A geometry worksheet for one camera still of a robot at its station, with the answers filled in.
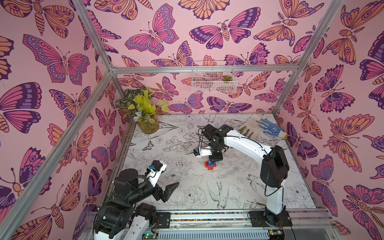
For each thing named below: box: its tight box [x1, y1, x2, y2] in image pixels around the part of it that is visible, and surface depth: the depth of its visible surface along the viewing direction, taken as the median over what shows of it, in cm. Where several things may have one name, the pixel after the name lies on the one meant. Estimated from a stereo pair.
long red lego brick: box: [205, 161, 217, 171], surface depth 87 cm
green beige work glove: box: [237, 114, 263, 139], surface depth 112 cm
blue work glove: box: [256, 118, 287, 139], surface depth 112 cm
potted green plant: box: [115, 86, 170, 135], surface depth 102 cm
